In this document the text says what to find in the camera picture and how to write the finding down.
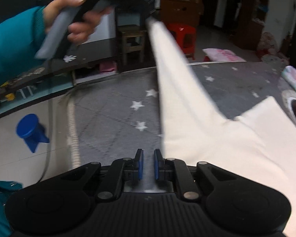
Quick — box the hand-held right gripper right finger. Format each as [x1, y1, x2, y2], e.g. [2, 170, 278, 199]
[153, 149, 240, 201]

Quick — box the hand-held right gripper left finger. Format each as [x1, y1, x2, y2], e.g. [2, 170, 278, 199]
[61, 149, 144, 202]

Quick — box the white garment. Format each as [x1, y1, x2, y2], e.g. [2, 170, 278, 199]
[145, 15, 296, 237]

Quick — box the person's left forearm teal sleeve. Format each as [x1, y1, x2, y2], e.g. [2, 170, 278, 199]
[0, 6, 48, 93]

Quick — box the person's left hand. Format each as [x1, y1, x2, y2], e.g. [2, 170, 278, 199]
[43, 0, 114, 46]

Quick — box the wooden cabinet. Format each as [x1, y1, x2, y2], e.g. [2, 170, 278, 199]
[160, 0, 205, 28]

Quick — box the small wooden stool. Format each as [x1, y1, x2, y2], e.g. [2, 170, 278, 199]
[117, 25, 149, 73]

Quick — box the black glass low table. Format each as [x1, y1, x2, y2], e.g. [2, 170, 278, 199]
[0, 37, 159, 120]

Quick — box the red plastic stool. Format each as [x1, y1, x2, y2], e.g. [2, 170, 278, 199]
[166, 23, 197, 60]

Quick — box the grey star-patterned mat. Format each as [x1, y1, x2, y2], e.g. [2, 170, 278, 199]
[64, 62, 295, 169]

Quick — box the pink cloth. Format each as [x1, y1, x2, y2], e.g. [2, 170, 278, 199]
[99, 61, 117, 74]

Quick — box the white pink-printed bag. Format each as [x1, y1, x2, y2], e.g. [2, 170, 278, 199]
[202, 48, 247, 63]

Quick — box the blue plastic stand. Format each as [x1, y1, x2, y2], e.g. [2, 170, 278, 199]
[16, 114, 50, 153]

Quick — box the wooden shelf unit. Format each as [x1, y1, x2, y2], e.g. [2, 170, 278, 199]
[237, 0, 272, 50]

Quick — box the pink floral bag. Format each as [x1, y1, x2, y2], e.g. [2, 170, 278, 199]
[257, 32, 280, 55]

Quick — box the person's teal clothing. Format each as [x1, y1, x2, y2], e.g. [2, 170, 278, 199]
[0, 180, 23, 237]

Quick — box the folded pastel printed cloth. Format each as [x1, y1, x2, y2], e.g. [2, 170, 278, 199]
[281, 65, 296, 97]

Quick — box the grey cable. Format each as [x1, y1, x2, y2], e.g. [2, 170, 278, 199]
[37, 99, 53, 181]

